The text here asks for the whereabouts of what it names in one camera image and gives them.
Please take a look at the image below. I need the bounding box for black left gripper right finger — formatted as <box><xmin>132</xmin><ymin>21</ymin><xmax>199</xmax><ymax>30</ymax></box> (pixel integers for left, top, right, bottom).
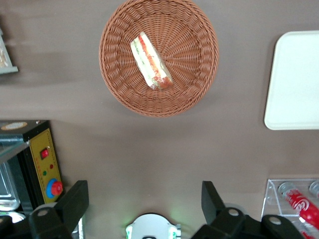
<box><xmin>190</xmin><ymin>181</ymin><xmax>262</xmax><ymax>239</ymax></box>

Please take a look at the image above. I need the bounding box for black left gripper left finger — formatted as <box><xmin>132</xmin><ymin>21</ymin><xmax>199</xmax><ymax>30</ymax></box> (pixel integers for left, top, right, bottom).
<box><xmin>28</xmin><ymin>180</ymin><xmax>90</xmax><ymax>239</ymax></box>

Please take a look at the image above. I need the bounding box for triangle sandwich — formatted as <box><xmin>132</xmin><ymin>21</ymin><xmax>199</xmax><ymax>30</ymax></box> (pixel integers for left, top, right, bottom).
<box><xmin>130</xmin><ymin>31</ymin><xmax>174</xmax><ymax>91</ymax></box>

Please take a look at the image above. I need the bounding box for brown round wicker basket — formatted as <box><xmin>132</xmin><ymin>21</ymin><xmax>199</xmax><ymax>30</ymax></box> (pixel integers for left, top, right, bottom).
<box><xmin>99</xmin><ymin>0</ymin><xmax>220</xmax><ymax>118</ymax></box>

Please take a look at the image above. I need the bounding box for beige rectangular tray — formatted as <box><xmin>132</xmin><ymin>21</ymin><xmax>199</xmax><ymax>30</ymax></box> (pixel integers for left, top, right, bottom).
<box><xmin>264</xmin><ymin>30</ymin><xmax>319</xmax><ymax>130</ymax></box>

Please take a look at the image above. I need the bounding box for grey snack display tray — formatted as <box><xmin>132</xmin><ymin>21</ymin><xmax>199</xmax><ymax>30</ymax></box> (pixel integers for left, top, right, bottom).
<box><xmin>0</xmin><ymin>27</ymin><xmax>19</xmax><ymax>75</ymax></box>

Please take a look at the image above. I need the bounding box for red round warmer knob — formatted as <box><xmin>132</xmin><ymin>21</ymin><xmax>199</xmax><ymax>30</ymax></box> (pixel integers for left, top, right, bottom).
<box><xmin>46</xmin><ymin>178</ymin><xmax>64</xmax><ymax>199</ymax></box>

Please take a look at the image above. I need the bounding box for clear acrylic bottle rack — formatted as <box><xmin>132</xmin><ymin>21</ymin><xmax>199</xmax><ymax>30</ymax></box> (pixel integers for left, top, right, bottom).
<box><xmin>261</xmin><ymin>178</ymin><xmax>319</xmax><ymax>239</ymax></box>

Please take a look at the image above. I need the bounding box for steel warmer pan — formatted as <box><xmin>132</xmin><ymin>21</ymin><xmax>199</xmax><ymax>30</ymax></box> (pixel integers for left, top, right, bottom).
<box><xmin>0</xmin><ymin>161</ymin><xmax>21</xmax><ymax>212</ymax></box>

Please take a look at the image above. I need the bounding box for black food warmer yellow panel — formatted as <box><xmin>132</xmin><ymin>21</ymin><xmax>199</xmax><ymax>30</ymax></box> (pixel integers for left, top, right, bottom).
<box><xmin>0</xmin><ymin>120</ymin><xmax>65</xmax><ymax>239</ymax></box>

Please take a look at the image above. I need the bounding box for clear bag of snacks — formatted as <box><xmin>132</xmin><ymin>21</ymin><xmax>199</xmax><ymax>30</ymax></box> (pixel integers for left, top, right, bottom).
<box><xmin>0</xmin><ymin>46</ymin><xmax>8</xmax><ymax>68</ymax></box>

